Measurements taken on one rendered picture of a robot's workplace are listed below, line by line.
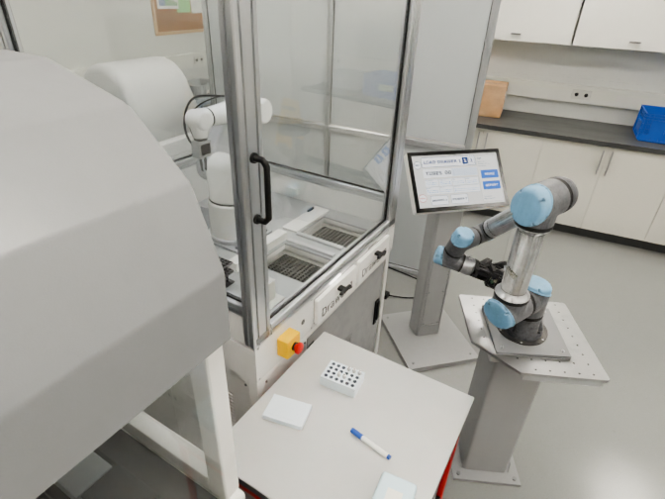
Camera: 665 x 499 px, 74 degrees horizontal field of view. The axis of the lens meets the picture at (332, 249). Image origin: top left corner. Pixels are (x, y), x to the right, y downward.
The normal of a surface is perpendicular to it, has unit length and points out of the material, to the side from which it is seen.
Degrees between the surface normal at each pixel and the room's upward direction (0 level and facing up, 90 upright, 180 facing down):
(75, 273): 69
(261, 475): 0
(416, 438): 0
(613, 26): 90
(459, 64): 90
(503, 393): 90
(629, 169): 90
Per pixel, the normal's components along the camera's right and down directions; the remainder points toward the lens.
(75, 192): 0.59, -0.46
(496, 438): -0.09, 0.51
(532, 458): 0.04, -0.86
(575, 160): -0.42, 0.45
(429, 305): 0.25, 0.50
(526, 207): -0.83, 0.18
